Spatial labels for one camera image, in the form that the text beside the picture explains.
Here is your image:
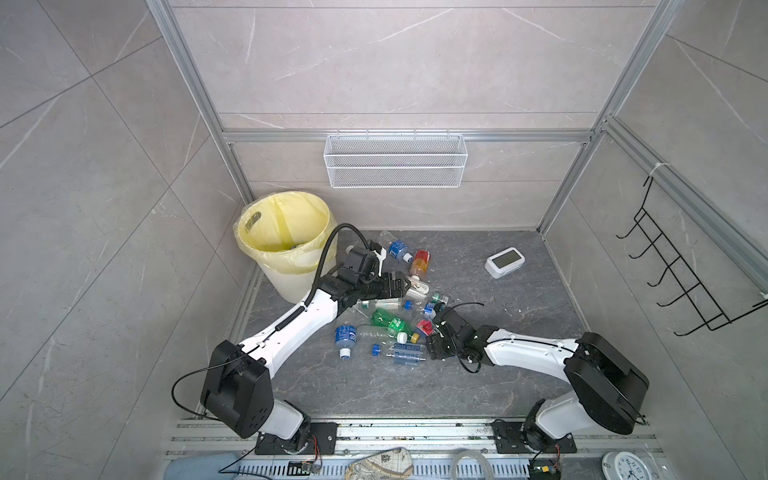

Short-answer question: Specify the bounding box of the pink crushed bottle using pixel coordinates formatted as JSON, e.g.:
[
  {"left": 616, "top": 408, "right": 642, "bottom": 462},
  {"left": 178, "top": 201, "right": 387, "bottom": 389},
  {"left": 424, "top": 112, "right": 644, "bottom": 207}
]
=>
[{"left": 416, "top": 319, "right": 434, "bottom": 337}]

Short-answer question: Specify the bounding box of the clear bottle blue label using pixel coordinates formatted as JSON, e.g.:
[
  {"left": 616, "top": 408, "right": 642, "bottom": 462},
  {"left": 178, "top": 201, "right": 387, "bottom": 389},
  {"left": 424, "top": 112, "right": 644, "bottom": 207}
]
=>
[
  {"left": 335, "top": 325, "right": 357, "bottom": 360},
  {"left": 379, "top": 231, "right": 413, "bottom": 264}
]

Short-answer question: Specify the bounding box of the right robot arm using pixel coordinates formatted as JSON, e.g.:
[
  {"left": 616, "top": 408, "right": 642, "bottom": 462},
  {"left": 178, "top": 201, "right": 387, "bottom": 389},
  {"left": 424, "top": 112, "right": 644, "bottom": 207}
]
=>
[{"left": 427, "top": 302, "right": 650, "bottom": 452}]

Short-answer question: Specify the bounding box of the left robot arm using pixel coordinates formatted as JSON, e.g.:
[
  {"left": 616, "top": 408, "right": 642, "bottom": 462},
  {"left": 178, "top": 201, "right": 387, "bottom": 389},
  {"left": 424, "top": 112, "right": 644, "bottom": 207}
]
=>
[{"left": 180, "top": 223, "right": 411, "bottom": 452}]

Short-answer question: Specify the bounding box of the white bin with yellow liner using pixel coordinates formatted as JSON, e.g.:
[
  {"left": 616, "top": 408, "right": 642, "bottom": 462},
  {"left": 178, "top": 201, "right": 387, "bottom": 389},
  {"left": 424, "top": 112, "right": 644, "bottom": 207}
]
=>
[{"left": 233, "top": 191, "right": 337, "bottom": 304}]

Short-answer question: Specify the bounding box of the white flat bottle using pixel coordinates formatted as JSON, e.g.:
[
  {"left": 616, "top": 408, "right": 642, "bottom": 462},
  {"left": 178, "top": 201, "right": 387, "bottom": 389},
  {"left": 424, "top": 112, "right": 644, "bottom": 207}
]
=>
[{"left": 405, "top": 278, "right": 430, "bottom": 302}]

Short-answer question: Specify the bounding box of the green bottle yellow cap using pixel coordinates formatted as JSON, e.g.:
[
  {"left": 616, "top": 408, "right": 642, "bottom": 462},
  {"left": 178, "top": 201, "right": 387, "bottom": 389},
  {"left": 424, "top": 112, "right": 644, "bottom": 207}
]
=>
[{"left": 371, "top": 308, "right": 421, "bottom": 343}]

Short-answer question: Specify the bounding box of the orange red bottle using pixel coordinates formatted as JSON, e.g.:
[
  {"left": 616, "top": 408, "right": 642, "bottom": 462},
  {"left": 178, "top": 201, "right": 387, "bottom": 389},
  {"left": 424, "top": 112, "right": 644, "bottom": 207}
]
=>
[{"left": 410, "top": 250, "right": 431, "bottom": 281}]

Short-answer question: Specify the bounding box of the clear bottle blue label back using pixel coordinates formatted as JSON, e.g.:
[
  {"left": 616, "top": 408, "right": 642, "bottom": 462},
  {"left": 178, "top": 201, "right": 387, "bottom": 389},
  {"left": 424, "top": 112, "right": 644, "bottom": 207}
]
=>
[{"left": 379, "top": 231, "right": 413, "bottom": 264}]

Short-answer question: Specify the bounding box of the crushed clear bottle blue cap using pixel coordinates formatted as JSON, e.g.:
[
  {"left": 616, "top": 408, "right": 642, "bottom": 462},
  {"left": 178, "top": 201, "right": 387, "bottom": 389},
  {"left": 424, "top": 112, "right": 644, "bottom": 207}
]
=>
[{"left": 370, "top": 343, "right": 427, "bottom": 367}]

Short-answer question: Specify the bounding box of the white digital clock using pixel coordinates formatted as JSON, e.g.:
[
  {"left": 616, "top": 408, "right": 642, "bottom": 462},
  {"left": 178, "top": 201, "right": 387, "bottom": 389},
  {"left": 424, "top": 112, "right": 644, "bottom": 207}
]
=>
[{"left": 484, "top": 247, "right": 526, "bottom": 279}]

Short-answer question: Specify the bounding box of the white tape roll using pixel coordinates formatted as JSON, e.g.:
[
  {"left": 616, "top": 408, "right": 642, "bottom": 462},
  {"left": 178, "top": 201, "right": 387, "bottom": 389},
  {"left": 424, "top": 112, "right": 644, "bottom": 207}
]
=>
[{"left": 450, "top": 450, "right": 495, "bottom": 480}]

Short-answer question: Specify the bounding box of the patterned cloth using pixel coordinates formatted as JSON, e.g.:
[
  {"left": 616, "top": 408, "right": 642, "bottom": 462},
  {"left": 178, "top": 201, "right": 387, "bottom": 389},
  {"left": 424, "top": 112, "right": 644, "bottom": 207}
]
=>
[{"left": 345, "top": 448, "right": 414, "bottom": 480}]

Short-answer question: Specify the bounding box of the white round analog clock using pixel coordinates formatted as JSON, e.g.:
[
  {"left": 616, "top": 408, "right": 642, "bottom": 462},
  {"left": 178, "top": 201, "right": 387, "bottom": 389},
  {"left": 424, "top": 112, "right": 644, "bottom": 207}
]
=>
[{"left": 601, "top": 451, "right": 653, "bottom": 480}]

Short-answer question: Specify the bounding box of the blue grey cushion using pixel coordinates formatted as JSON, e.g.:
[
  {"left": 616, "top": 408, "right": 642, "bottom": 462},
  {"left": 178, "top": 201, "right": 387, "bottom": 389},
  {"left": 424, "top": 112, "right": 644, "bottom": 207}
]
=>
[{"left": 163, "top": 454, "right": 237, "bottom": 480}]

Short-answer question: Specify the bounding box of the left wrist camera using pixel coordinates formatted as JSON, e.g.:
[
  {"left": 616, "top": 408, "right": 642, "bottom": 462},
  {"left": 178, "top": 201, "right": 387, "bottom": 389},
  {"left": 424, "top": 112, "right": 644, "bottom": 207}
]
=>
[{"left": 369, "top": 240, "right": 388, "bottom": 277}]

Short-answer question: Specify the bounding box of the white wire mesh basket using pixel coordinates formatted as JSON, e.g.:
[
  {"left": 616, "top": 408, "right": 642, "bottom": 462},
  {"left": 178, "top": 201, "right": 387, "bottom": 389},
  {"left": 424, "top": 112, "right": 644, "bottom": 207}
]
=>
[{"left": 323, "top": 133, "right": 468, "bottom": 189}]

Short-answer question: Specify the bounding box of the black wire hook rack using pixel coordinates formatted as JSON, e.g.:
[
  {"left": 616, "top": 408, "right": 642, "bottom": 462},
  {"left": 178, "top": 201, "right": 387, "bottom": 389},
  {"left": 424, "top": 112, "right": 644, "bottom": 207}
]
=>
[{"left": 616, "top": 175, "right": 767, "bottom": 338}]

